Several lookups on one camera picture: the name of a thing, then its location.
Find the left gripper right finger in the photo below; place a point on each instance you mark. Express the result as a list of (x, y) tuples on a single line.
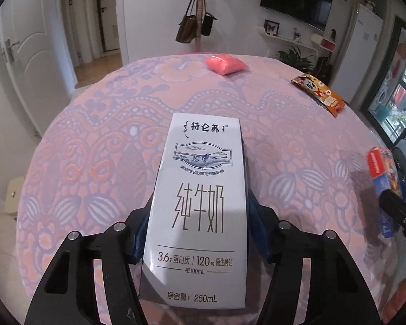
[(338, 293)]

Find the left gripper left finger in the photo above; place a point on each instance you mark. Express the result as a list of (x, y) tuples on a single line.
[(66, 293)]

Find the red blue snack box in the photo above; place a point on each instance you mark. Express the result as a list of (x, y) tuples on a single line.
[(384, 176)]

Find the white milk carton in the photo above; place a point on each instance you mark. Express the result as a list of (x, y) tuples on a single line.
[(196, 248)]

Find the orange panda snack bag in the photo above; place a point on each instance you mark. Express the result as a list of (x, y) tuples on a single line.
[(319, 92)]

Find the pink tissue pack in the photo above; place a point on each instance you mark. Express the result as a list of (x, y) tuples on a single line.
[(224, 64)]

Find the pink patterned tablecloth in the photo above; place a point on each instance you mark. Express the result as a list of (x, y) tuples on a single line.
[(99, 159)]

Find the black guitar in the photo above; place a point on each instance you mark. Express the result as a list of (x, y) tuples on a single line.
[(323, 68)]

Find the white refrigerator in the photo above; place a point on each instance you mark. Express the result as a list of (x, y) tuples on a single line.
[(356, 53)]

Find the white red shelf box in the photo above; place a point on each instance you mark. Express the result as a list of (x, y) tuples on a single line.
[(323, 42)]

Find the potted green plant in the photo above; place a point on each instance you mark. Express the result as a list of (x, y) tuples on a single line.
[(294, 59)]

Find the small figurine on shelf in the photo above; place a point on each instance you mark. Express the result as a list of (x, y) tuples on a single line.
[(296, 35)]

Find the framed butterfly picture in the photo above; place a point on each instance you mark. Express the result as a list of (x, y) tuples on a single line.
[(271, 27)]

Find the black small bag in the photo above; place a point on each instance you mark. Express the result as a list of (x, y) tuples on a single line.
[(207, 24)]

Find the brown tote bag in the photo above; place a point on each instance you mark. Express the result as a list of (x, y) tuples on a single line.
[(188, 26)]

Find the pink coat stand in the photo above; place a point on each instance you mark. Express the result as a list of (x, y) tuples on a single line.
[(198, 38)]

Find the white door with handle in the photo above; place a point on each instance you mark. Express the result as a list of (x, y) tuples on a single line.
[(37, 57)]

